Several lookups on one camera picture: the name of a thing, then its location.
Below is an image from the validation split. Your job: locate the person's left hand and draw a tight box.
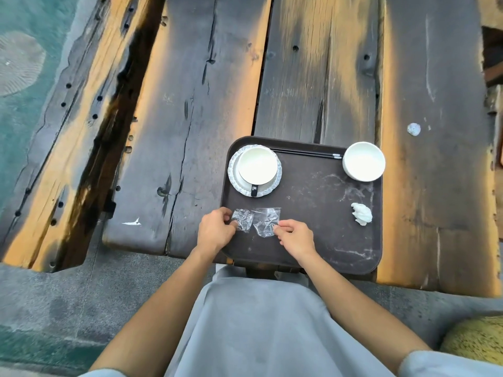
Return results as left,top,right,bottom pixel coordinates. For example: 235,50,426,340
196,207,239,257

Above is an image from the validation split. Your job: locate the person's right hand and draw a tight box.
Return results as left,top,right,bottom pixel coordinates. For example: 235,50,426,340
273,219,318,267

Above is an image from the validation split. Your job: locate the dark brown plastic tray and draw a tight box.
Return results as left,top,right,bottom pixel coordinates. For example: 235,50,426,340
219,136,384,276

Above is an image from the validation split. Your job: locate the light grey garment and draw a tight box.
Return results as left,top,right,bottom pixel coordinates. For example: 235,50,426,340
79,265,503,377

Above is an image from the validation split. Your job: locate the person's right forearm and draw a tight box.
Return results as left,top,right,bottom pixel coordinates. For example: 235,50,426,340
299,255,433,376

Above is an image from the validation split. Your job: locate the dark wooden chair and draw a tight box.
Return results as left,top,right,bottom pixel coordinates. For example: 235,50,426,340
481,25,503,88

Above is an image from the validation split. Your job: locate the clear plastic wrapper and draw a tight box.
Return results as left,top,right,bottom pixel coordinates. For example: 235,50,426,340
231,207,282,238

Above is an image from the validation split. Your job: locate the white cup with black handle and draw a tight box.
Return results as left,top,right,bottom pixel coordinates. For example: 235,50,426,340
237,147,279,197

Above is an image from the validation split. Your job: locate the person's left forearm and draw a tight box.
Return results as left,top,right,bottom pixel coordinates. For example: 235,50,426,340
88,247,221,377

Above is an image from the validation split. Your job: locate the crumpled white tissue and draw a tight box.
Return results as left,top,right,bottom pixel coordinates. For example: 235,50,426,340
351,202,373,226

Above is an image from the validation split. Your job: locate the black chopstick with silver tip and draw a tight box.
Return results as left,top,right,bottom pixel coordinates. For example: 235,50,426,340
275,150,343,160
270,148,342,157

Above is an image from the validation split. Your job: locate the white ceramic bowl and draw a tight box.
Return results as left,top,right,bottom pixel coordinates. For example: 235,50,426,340
342,141,386,182

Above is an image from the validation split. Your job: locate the yellow-green woven cushion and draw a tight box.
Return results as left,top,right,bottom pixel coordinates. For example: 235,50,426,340
439,315,503,366

